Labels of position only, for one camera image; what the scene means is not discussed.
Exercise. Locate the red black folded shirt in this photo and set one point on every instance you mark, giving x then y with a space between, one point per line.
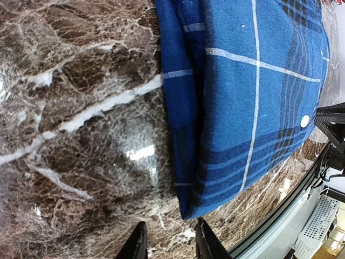
337 2

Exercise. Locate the dark blue plaid shirt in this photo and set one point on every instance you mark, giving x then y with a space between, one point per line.
242 81

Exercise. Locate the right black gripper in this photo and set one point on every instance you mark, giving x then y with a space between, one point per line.
330 120

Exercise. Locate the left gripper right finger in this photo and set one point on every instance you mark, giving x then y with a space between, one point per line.
208 245

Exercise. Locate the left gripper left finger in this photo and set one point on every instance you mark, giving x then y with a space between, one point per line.
136 245

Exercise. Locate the perforated metal panel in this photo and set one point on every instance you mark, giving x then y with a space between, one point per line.
315 230

